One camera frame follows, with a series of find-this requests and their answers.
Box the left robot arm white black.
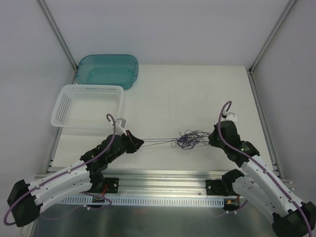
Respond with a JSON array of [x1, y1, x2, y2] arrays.
[[3, 131, 144, 227]]

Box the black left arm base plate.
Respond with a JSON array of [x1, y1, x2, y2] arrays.
[[101, 178, 119, 194]]

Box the left aluminium frame post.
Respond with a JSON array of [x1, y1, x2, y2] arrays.
[[36, 0, 78, 72]]

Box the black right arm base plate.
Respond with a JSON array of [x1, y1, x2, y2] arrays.
[[205, 180, 237, 197]]

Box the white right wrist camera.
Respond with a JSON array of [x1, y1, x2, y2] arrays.
[[222, 111, 237, 122]]

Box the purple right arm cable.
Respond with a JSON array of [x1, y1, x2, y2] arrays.
[[219, 100, 312, 237]]

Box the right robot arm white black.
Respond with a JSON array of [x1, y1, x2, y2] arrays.
[[208, 120, 316, 237]]

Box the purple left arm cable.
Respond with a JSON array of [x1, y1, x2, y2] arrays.
[[4, 113, 117, 226]]

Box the right aluminium frame post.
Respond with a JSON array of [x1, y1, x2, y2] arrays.
[[248, 0, 299, 75]]

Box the white perforated plastic basket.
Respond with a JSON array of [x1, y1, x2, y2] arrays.
[[50, 84, 124, 129]]

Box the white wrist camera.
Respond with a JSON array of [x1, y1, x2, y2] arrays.
[[114, 118, 127, 135], [222, 111, 237, 122]]

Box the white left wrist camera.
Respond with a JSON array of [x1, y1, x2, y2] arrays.
[[114, 118, 127, 135]]

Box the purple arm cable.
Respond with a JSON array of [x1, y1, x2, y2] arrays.
[[4, 113, 117, 226], [219, 100, 312, 237]]

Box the aluminium frame post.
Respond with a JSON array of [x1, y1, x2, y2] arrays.
[[36, 0, 78, 72], [248, 0, 299, 75]]

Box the teal translucent plastic tub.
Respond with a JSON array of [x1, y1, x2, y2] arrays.
[[75, 54, 139, 90]]

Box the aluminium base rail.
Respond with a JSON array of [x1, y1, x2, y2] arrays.
[[33, 169, 297, 199]]

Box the white slotted cable duct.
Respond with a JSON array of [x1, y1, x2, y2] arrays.
[[59, 195, 224, 208]]

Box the purple black cable bundle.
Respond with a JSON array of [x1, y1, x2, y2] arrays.
[[141, 129, 212, 151]]

